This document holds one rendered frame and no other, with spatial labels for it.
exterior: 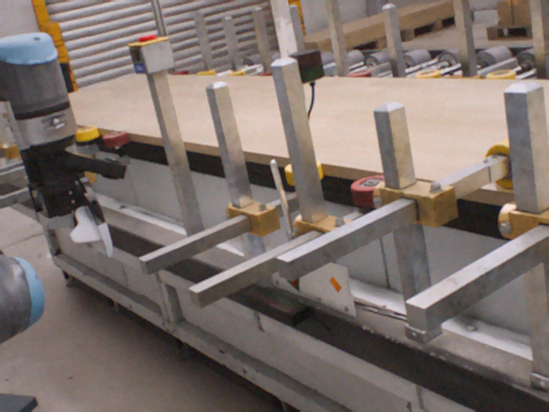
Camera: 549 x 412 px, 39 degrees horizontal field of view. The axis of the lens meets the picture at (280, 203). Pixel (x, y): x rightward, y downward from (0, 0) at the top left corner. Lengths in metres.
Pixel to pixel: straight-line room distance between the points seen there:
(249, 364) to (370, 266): 0.84
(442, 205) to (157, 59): 0.85
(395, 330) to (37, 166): 0.66
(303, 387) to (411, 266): 1.08
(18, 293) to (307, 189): 0.64
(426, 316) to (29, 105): 0.70
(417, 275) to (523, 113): 0.37
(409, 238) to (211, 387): 1.60
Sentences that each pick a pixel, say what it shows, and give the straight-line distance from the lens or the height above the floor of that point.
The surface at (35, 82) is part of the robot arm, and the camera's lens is 1.24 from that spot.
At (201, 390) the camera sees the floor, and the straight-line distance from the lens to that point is 2.72.
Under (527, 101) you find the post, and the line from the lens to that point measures 1.00.
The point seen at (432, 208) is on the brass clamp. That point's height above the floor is 0.95.
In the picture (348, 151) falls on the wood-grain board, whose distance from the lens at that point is 1.74.
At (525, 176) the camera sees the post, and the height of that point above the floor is 1.02.
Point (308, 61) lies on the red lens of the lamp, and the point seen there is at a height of 1.16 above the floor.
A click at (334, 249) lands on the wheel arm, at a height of 0.95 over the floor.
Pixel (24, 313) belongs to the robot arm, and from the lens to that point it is 1.66.
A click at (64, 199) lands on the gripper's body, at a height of 1.05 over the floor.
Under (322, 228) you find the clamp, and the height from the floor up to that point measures 0.87.
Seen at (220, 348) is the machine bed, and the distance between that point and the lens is 2.59.
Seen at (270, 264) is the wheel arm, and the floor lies 0.85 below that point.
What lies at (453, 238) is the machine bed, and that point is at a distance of 1.49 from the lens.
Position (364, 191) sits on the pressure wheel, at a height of 0.90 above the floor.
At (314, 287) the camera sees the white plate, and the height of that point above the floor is 0.74.
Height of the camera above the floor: 1.35
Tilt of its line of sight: 18 degrees down
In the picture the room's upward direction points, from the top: 12 degrees counter-clockwise
